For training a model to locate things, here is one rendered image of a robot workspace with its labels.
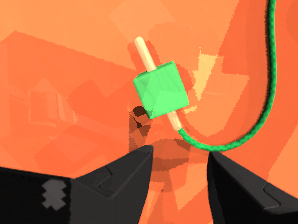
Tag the wooden stick with green cord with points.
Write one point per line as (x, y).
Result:
(173, 117)

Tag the green wooden block with hole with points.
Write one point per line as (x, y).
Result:
(161, 90)

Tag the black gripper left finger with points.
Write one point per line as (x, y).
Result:
(115, 193)

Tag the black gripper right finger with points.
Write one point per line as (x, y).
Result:
(239, 196)

